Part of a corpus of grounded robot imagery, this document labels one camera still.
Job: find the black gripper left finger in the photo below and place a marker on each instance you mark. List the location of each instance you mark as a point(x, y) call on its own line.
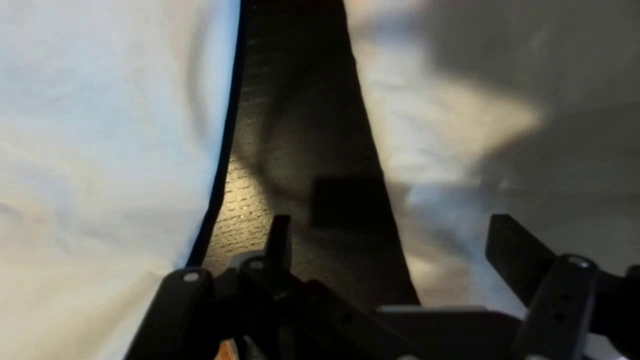
point(200, 313)

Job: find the white towel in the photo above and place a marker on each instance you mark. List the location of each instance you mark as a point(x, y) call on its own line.
point(501, 133)

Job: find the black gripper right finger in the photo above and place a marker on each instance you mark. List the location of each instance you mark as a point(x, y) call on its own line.
point(567, 307)

